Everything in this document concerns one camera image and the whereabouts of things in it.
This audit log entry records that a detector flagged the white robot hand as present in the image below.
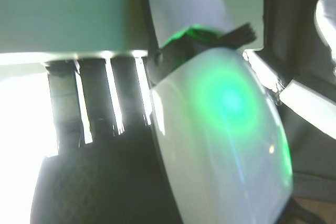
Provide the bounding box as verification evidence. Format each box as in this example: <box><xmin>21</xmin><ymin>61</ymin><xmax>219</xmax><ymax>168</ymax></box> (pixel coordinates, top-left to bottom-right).
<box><xmin>29</xmin><ymin>47</ymin><xmax>294</xmax><ymax>224</ymax></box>

